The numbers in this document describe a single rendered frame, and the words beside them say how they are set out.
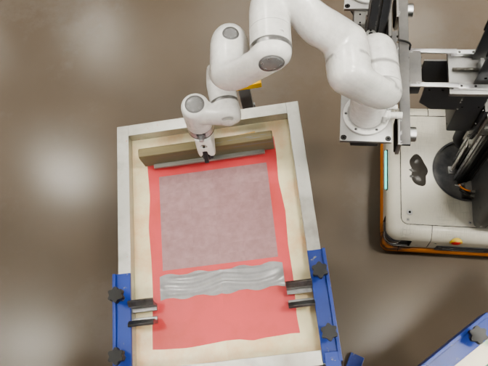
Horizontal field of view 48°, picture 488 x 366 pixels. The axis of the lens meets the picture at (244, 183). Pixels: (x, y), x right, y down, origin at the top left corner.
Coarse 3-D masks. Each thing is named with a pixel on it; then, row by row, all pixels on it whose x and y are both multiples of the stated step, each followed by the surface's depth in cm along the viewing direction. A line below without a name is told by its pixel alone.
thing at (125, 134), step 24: (168, 120) 173; (240, 120) 171; (264, 120) 172; (288, 120) 168; (120, 144) 172; (120, 168) 169; (120, 192) 166; (120, 216) 163; (312, 216) 156; (120, 240) 160; (312, 240) 153; (120, 264) 158; (240, 360) 144; (264, 360) 143; (288, 360) 142; (312, 360) 142
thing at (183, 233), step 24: (168, 168) 171; (192, 168) 170; (168, 192) 168; (192, 192) 167; (168, 216) 165; (192, 216) 164; (168, 240) 162; (192, 240) 161; (216, 240) 161; (168, 264) 160; (192, 264) 159; (216, 264) 158; (168, 312) 154; (192, 312) 154; (216, 312) 153; (168, 336) 152; (192, 336) 151; (216, 336) 150
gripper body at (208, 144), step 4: (212, 132) 151; (208, 136) 150; (212, 136) 154; (196, 140) 151; (204, 140) 150; (208, 140) 151; (212, 140) 153; (196, 144) 152; (200, 144) 151; (204, 144) 151; (208, 144) 152; (212, 144) 153; (200, 148) 153; (204, 148) 154; (208, 148) 154; (212, 148) 154; (200, 152) 156; (208, 152) 156; (212, 152) 156; (200, 156) 158
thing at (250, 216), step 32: (224, 160) 170; (256, 160) 169; (224, 192) 166; (256, 192) 165; (224, 224) 162; (256, 224) 161; (224, 256) 159; (256, 256) 157; (288, 256) 156; (224, 320) 152; (256, 320) 151; (288, 320) 150
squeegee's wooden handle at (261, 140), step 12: (264, 132) 161; (180, 144) 163; (192, 144) 162; (216, 144) 161; (228, 144) 161; (240, 144) 161; (252, 144) 162; (264, 144) 163; (144, 156) 163; (156, 156) 163; (168, 156) 164; (180, 156) 165; (192, 156) 166
